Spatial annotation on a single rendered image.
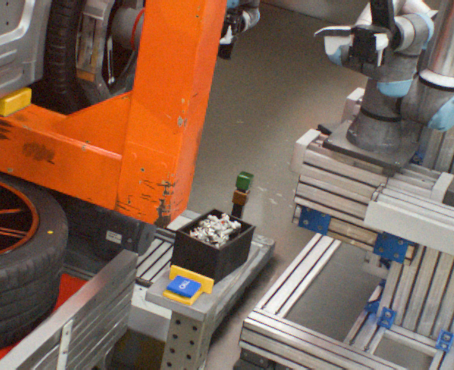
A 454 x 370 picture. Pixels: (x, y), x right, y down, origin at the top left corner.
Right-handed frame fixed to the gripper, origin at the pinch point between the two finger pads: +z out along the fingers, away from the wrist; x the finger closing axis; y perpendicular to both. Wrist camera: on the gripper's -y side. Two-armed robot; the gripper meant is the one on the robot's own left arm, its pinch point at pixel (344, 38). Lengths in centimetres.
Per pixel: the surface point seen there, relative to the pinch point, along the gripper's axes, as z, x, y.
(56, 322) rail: 28, 55, 78
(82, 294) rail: 14, 60, 77
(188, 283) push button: -1, 37, 71
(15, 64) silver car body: 0, 100, 27
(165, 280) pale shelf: -1, 45, 73
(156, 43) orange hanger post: -8, 58, 14
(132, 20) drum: -50, 104, 21
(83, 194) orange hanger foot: -4, 78, 60
